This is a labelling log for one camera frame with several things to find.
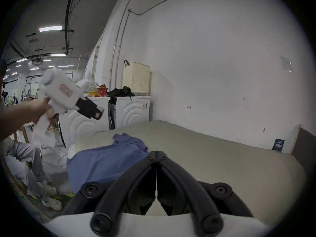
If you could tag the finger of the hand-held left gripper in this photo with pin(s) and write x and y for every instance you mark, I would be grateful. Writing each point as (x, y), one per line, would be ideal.
(96, 113)

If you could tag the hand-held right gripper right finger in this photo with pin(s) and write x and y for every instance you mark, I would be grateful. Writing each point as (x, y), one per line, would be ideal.
(177, 179)

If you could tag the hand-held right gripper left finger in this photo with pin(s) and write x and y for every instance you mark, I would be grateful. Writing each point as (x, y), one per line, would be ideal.
(138, 179)

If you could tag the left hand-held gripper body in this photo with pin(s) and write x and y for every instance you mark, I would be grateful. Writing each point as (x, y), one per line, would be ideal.
(60, 90)

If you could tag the person's left forearm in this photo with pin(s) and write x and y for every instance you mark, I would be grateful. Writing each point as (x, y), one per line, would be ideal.
(14, 122)

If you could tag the person's left hand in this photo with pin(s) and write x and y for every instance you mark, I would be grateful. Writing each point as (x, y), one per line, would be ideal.
(40, 110)

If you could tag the white washing machine with basket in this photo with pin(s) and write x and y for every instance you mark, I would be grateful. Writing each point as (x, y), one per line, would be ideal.
(133, 112)

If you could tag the blue shirt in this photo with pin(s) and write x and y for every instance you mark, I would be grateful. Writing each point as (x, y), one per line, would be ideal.
(106, 159)

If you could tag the bed with beige sheet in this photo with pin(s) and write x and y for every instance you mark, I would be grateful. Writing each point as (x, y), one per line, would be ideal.
(222, 162)

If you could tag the person's legs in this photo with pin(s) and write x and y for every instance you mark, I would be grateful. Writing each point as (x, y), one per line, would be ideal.
(22, 162)

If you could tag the small dark card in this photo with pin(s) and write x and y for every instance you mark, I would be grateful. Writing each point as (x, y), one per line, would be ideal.
(278, 145)

